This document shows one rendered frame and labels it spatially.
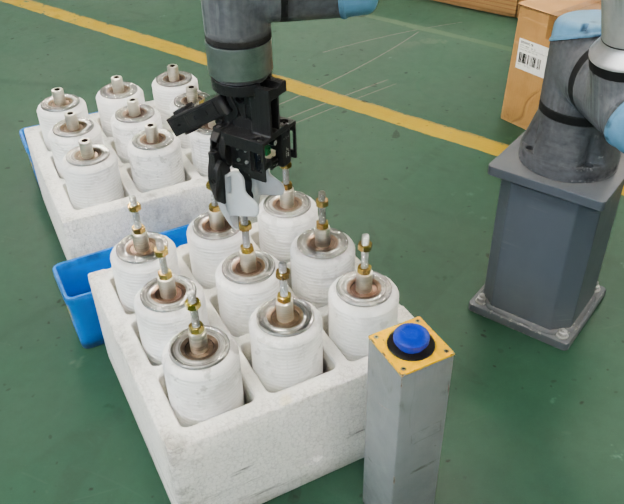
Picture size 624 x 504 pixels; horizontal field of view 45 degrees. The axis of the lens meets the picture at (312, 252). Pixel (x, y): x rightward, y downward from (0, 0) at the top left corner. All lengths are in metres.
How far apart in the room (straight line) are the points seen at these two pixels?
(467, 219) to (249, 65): 0.86
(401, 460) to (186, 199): 0.68
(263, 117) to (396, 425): 0.38
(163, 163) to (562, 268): 0.71
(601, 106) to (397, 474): 0.53
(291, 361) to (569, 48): 0.57
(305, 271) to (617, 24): 0.51
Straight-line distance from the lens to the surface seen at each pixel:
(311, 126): 1.95
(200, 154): 1.41
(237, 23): 0.83
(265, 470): 1.04
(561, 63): 1.13
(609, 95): 1.02
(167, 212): 1.39
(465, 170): 1.78
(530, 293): 1.31
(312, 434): 1.03
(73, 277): 1.37
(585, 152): 1.18
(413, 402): 0.86
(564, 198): 1.18
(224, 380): 0.93
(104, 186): 1.36
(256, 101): 0.87
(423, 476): 0.98
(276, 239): 1.16
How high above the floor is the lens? 0.90
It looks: 37 degrees down
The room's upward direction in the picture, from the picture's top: 1 degrees counter-clockwise
